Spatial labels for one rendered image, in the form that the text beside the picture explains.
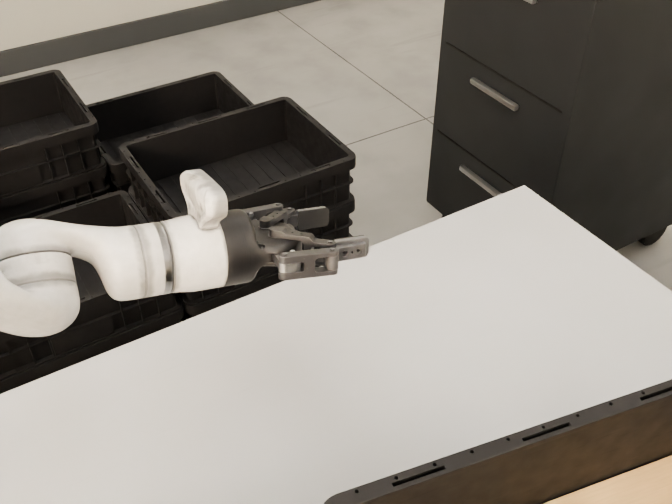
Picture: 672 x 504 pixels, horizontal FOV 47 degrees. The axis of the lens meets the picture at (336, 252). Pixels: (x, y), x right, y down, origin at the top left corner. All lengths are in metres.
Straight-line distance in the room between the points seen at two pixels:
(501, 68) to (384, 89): 1.26
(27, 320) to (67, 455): 0.29
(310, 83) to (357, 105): 0.25
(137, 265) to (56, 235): 0.07
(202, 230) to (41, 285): 0.15
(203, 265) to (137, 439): 0.29
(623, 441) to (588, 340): 0.36
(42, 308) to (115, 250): 0.08
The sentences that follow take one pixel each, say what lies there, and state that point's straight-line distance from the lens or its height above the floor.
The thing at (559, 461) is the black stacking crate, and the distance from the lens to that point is 0.71.
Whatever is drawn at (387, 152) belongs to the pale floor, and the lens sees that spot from 2.69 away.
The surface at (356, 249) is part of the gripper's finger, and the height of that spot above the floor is 0.95.
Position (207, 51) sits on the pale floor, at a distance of 3.40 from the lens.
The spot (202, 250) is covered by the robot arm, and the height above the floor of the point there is 0.98.
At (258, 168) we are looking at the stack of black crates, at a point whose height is 0.49.
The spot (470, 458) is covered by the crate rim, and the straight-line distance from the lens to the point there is 0.64.
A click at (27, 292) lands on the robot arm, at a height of 1.01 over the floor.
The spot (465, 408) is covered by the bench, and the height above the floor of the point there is 0.70.
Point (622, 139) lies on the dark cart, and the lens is 1.93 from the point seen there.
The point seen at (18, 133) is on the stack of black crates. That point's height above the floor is 0.49.
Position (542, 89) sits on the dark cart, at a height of 0.63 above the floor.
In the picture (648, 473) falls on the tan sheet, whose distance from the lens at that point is 0.80.
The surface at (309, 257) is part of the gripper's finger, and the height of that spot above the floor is 0.97.
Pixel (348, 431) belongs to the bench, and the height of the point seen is 0.70.
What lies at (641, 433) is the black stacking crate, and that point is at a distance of 0.75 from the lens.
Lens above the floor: 1.45
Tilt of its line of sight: 40 degrees down
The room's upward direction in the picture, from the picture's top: straight up
